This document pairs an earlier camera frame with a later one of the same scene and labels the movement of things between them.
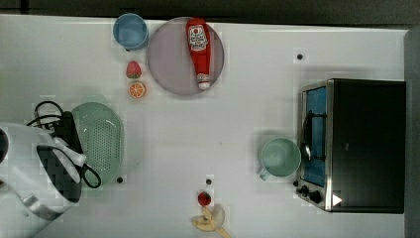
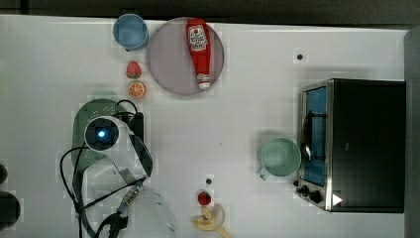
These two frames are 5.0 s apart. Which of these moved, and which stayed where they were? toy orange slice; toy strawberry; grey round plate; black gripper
Moved: black gripper
Stayed: toy strawberry; grey round plate; toy orange slice
